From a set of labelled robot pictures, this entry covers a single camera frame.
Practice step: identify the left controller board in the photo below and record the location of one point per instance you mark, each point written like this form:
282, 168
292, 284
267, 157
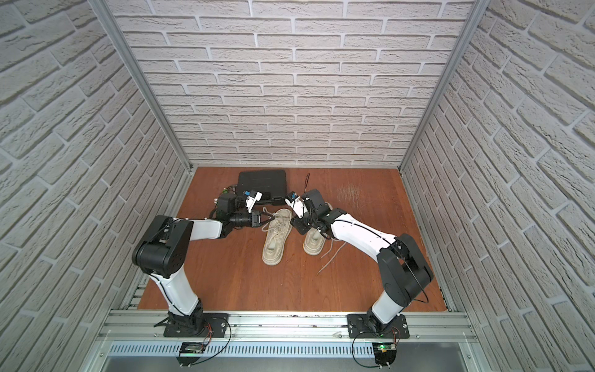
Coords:
191, 354

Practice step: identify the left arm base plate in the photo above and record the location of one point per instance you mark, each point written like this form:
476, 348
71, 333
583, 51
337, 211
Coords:
197, 325

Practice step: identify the aluminium front rail frame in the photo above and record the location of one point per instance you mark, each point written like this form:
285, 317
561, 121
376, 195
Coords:
435, 339

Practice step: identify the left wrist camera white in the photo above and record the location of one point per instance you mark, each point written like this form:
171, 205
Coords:
251, 199

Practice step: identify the controller board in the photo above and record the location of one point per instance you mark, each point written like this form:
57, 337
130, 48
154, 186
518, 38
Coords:
191, 354
384, 354

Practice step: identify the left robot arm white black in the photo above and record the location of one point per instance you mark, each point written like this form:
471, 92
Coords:
162, 251

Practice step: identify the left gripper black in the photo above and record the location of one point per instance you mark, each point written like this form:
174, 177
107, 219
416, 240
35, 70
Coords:
256, 218

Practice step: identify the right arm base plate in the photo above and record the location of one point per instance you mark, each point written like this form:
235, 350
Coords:
364, 324

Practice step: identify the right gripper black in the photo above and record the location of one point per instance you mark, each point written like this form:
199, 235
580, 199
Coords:
297, 223

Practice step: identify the beige sneaker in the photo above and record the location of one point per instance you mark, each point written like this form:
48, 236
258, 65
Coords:
314, 243
277, 232

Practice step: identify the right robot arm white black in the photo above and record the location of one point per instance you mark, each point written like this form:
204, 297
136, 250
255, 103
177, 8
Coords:
404, 270

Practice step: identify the left corner aluminium post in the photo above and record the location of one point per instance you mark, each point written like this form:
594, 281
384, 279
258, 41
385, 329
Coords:
108, 21

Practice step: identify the right corner aluminium post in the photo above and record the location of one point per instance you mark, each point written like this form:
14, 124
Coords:
462, 42

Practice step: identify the right controller board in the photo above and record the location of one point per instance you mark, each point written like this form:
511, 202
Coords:
384, 354

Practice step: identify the black plastic tool case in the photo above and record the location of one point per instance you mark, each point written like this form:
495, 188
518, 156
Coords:
272, 184

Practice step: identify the corner aluminium post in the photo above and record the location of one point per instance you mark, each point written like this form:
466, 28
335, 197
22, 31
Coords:
108, 21
462, 42

